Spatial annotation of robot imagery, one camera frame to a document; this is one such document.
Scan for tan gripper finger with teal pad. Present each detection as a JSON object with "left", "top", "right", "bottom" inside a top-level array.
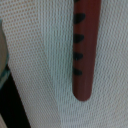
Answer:
[{"left": 0, "top": 19, "right": 10, "bottom": 89}]

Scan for brown toy sausage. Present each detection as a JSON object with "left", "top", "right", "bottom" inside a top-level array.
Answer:
[{"left": 72, "top": 0, "right": 101, "bottom": 101}]

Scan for beige woven placemat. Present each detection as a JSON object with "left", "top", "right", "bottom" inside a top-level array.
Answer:
[{"left": 0, "top": 0, "right": 128, "bottom": 128}]

